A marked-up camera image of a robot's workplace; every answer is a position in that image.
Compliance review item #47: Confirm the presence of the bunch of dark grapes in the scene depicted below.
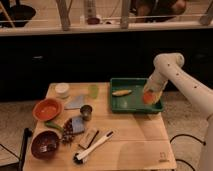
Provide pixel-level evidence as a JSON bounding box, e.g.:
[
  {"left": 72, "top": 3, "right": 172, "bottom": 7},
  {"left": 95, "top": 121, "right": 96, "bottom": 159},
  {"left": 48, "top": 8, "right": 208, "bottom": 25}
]
[{"left": 62, "top": 119, "right": 74, "bottom": 144}]

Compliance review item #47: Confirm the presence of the silver fork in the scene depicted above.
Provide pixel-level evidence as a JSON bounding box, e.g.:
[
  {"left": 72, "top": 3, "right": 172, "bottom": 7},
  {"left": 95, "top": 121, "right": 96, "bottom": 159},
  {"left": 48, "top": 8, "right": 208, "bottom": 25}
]
[{"left": 40, "top": 144, "right": 56, "bottom": 153}]

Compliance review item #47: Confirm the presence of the orange bowl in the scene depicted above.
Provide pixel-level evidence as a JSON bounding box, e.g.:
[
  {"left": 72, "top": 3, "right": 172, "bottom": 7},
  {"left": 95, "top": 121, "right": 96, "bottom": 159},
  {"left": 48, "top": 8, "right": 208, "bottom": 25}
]
[{"left": 32, "top": 98, "right": 62, "bottom": 121}]

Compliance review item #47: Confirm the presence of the grey blue cloth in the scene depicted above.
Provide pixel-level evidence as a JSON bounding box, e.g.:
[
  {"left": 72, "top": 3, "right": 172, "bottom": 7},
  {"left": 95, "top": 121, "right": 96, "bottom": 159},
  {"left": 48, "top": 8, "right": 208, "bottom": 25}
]
[{"left": 64, "top": 95, "right": 84, "bottom": 110}]

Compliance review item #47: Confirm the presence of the white round container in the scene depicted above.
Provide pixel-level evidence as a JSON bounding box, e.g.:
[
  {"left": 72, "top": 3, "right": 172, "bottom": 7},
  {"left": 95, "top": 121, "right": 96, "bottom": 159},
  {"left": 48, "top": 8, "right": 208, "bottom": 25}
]
[{"left": 55, "top": 83, "right": 70, "bottom": 98}]

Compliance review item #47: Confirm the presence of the light green cup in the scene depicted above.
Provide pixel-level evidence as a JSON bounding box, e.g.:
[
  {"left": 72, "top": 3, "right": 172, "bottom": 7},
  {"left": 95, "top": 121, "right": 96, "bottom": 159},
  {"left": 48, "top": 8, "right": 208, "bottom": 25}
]
[{"left": 88, "top": 84, "right": 99, "bottom": 99}]

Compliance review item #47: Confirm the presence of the green pepper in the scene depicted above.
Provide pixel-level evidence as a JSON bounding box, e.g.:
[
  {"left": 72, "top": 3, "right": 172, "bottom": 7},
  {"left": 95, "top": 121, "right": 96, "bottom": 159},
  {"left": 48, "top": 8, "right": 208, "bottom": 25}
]
[{"left": 44, "top": 121, "right": 63, "bottom": 132}]

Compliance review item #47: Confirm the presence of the small metal cup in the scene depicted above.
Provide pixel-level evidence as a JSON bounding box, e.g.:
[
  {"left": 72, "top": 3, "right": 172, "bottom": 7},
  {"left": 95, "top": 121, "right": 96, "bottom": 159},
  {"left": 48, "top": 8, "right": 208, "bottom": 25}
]
[{"left": 80, "top": 105, "right": 93, "bottom": 121}]

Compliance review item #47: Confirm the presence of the wooden block with black edge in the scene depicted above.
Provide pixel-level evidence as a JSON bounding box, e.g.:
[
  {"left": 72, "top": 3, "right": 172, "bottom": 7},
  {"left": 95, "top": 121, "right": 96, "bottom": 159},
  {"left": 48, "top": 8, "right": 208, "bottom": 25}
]
[{"left": 79, "top": 128, "right": 99, "bottom": 149}]

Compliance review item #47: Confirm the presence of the black cable on floor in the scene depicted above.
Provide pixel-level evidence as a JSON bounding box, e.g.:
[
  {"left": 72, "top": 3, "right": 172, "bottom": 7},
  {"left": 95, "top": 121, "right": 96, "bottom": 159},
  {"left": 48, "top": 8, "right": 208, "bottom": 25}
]
[{"left": 169, "top": 133, "right": 206, "bottom": 171}]

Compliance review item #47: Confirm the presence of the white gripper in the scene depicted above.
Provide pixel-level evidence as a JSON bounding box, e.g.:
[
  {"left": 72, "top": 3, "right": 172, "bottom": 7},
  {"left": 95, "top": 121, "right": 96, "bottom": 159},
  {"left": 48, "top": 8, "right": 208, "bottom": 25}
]
[{"left": 143, "top": 73, "right": 168, "bottom": 104}]

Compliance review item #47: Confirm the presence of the black chair frame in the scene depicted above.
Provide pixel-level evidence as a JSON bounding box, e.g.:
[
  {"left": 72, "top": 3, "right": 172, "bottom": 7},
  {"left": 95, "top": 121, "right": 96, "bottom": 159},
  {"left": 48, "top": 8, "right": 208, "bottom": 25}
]
[{"left": 0, "top": 128, "right": 32, "bottom": 171}]

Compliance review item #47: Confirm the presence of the red apple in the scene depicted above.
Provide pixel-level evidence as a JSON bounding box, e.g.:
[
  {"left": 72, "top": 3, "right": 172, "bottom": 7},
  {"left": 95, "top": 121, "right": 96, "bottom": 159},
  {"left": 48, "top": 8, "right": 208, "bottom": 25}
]
[{"left": 142, "top": 91, "right": 155, "bottom": 105}]

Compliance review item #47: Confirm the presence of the green plastic tray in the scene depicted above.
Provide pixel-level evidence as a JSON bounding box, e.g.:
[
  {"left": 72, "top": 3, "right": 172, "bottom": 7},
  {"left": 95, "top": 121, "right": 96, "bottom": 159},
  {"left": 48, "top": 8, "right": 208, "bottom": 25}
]
[{"left": 109, "top": 78, "right": 164, "bottom": 114}]

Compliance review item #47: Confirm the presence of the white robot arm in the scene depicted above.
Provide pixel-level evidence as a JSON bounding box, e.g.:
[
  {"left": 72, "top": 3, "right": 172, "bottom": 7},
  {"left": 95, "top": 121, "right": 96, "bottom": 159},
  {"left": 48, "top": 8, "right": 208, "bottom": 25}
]
[{"left": 142, "top": 53, "right": 213, "bottom": 171}]

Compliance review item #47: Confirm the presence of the blue grey sponge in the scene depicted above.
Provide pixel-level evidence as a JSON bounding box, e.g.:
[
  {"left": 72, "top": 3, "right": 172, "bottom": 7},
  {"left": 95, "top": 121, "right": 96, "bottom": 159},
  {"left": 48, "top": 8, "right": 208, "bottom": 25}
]
[{"left": 72, "top": 116, "right": 85, "bottom": 134}]

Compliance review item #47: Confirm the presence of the dark maroon bowl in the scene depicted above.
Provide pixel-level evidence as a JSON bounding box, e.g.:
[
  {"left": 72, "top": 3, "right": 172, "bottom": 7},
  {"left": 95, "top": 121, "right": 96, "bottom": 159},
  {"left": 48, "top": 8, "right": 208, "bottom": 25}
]
[{"left": 31, "top": 131, "right": 59, "bottom": 160}]

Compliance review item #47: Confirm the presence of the black round stool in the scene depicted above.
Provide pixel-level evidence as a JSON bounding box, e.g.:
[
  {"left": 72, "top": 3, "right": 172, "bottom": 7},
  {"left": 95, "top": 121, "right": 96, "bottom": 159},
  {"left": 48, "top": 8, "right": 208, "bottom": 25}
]
[{"left": 0, "top": 0, "right": 36, "bottom": 28}]

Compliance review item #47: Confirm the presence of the white handled brush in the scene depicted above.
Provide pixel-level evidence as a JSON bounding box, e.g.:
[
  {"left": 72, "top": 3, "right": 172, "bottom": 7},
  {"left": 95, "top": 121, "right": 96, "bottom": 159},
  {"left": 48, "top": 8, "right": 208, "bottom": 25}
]
[{"left": 73, "top": 131, "right": 114, "bottom": 164}]

